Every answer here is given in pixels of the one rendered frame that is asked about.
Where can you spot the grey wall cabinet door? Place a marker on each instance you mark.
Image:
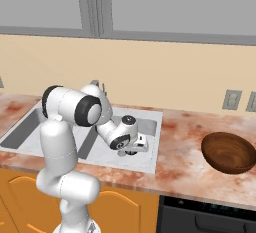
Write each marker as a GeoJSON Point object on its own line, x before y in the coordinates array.
{"type": "Point", "coordinates": [40, 3]}
{"type": "Point", "coordinates": [183, 7]}

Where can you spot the steel double sink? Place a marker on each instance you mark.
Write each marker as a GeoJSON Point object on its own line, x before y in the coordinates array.
{"type": "Point", "coordinates": [140, 158]}

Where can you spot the grey wall socket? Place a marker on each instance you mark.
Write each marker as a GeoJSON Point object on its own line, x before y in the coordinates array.
{"type": "Point", "coordinates": [252, 101]}
{"type": "Point", "coordinates": [232, 99]}
{"type": "Point", "coordinates": [1, 82]}

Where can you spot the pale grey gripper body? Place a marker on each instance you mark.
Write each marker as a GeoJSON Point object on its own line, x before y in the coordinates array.
{"type": "Point", "coordinates": [134, 149]}

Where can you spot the orange base cabinet door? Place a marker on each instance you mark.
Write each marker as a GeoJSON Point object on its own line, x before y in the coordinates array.
{"type": "Point", "coordinates": [20, 203]}
{"type": "Point", "coordinates": [126, 210]}

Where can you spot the grey sink tap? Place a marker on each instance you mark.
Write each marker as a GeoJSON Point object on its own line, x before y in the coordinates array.
{"type": "Point", "coordinates": [101, 87]}

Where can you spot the black dishwasher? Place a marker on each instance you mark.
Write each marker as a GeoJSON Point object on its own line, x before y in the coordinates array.
{"type": "Point", "coordinates": [206, 218]}

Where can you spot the brown wooden bowl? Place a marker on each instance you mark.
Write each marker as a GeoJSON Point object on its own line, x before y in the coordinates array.
{"type": "Point", "coordinates": [228, 153]}

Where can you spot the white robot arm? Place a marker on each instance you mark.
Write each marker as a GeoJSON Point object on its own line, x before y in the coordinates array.
{"type": "Point", "coordinates": [56, 150]}

